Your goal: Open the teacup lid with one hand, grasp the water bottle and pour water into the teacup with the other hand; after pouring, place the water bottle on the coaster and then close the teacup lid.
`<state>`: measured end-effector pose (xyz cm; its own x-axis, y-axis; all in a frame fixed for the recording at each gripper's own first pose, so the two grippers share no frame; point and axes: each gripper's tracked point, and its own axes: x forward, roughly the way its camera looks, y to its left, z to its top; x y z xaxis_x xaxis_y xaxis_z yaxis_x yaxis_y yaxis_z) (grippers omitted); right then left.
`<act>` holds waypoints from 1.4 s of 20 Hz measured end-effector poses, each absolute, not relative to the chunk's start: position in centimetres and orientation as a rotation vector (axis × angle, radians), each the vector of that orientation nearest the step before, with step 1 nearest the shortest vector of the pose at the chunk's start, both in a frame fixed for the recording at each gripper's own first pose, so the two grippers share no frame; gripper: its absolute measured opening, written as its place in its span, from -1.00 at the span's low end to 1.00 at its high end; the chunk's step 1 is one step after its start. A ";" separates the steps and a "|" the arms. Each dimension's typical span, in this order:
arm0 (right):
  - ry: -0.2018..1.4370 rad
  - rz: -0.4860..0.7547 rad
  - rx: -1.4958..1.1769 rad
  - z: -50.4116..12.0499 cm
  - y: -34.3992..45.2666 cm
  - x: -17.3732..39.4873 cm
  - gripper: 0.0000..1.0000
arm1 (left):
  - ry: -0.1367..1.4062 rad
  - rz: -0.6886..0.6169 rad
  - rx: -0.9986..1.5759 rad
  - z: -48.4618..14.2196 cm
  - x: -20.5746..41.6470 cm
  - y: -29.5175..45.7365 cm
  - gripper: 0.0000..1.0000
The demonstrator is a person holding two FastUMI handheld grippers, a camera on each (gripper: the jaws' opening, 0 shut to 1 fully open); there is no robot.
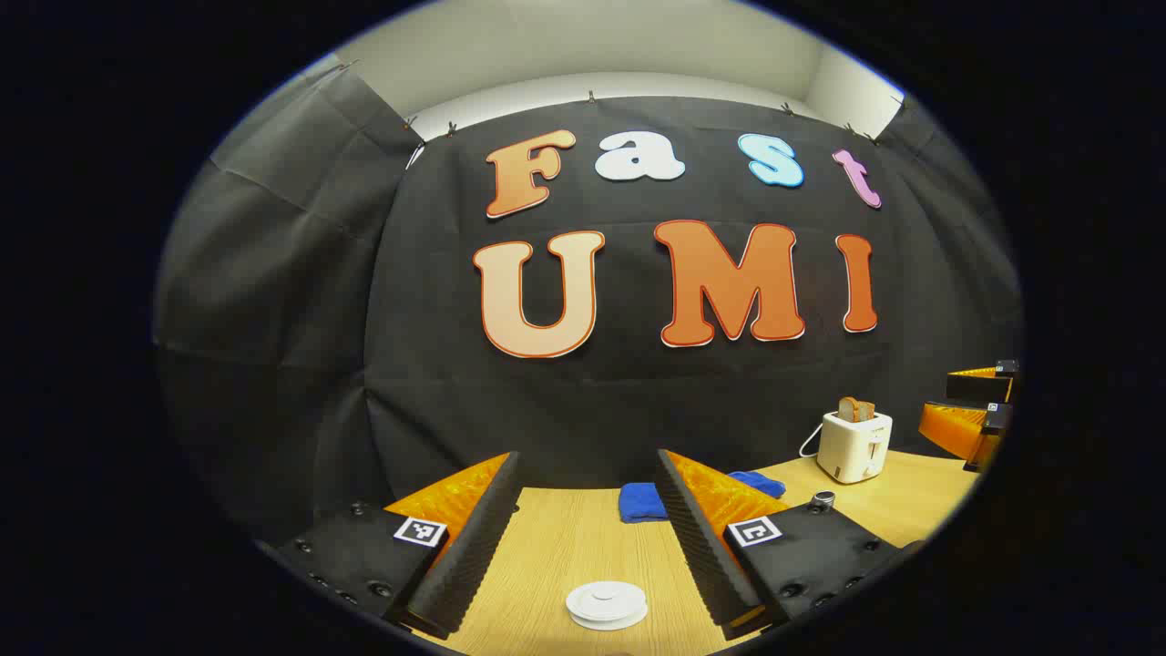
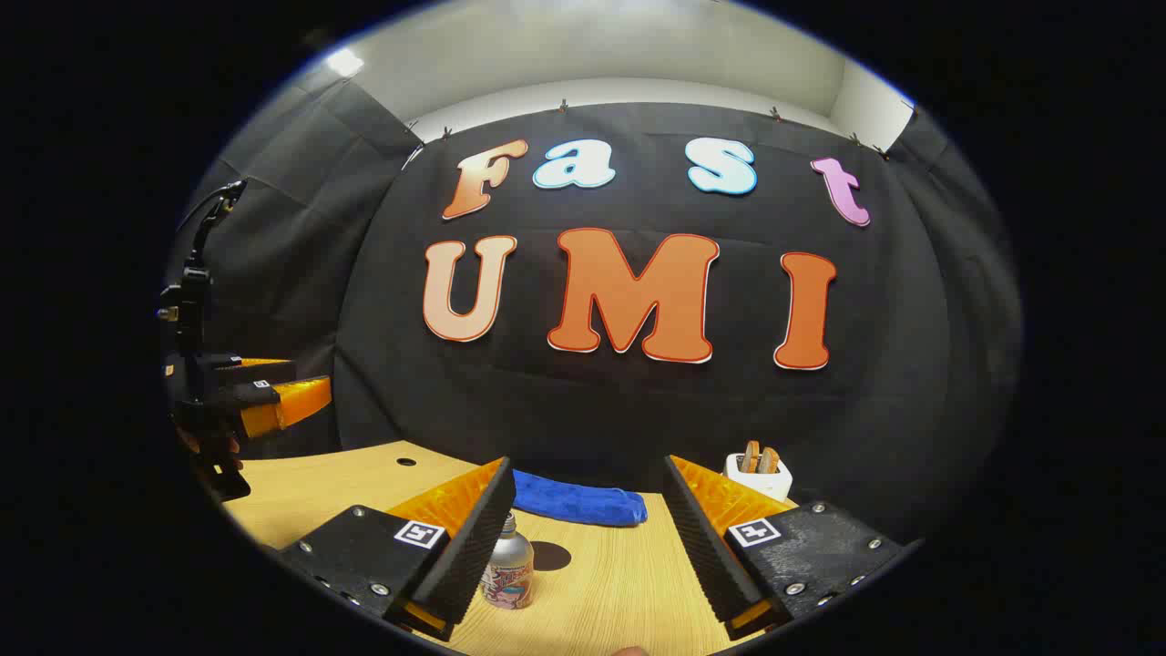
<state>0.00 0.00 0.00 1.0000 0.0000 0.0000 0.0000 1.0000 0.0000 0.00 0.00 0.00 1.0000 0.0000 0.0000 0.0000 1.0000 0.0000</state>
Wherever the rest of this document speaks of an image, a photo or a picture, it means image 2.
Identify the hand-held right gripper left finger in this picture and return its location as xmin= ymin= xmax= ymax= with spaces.
xmin=278 ymin=456 xmax=517 ymax=643

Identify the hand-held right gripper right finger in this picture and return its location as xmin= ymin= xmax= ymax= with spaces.
xmin=662 ymin=454 xmax=905 ymax=641

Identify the silver water bottle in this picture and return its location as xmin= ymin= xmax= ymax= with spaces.
xmin=481 ymin=510 xmax=537 ymax=610

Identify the white toaster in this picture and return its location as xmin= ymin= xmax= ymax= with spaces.
xmin=724 ymin=453 xmax=794 ymax=503

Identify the blue towel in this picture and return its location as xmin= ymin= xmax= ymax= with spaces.
xmin=510 ymin=469 xmax=649 ymax=528

